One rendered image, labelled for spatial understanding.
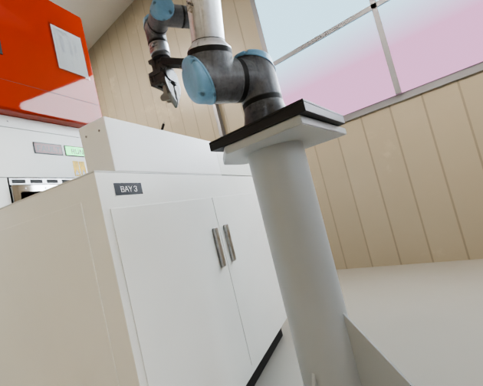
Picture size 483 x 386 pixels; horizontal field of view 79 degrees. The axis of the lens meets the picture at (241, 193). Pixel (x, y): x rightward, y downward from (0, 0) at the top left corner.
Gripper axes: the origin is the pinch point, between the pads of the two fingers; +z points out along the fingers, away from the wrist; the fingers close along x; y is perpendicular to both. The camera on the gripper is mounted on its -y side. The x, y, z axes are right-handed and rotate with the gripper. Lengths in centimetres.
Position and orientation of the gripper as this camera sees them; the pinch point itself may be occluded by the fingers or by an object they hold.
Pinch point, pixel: (176, 103)
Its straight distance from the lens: 117.7
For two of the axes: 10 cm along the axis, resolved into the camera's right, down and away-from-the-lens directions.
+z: 2.4, 9.7, -0.6
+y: -8.8, 2.4, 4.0
